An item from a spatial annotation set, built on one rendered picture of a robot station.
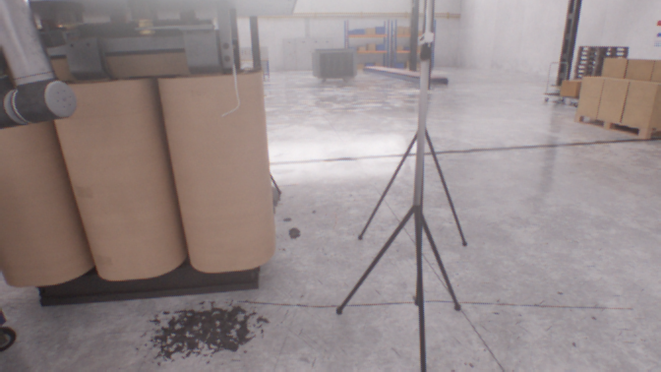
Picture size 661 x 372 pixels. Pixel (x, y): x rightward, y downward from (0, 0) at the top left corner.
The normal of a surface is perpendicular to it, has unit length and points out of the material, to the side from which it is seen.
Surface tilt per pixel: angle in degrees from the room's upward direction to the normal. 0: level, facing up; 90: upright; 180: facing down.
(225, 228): 90
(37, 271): 90
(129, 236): 90
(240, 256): 90
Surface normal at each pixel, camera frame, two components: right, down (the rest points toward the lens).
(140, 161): 0.70, 0.22
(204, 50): 0.15, 0.32
